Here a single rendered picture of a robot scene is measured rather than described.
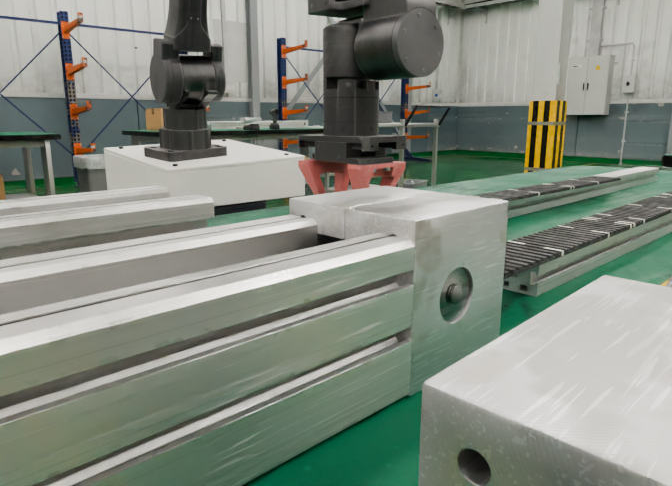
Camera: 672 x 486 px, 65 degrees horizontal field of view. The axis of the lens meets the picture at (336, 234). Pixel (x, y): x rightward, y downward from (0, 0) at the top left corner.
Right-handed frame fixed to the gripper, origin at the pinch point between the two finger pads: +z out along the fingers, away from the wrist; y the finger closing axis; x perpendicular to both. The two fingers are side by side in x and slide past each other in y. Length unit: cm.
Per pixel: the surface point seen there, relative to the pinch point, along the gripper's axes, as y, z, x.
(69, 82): -704, -54, 200
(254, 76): -722, -76, 499
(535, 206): 2.3, 2.6, 38.2
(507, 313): 21.1, 3.4, -4.6
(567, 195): 2, 2, 51
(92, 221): 4.7, -4.5, -28.1
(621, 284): 34.3, -6.1, -23.0
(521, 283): 19.5, 2.6, 0.5
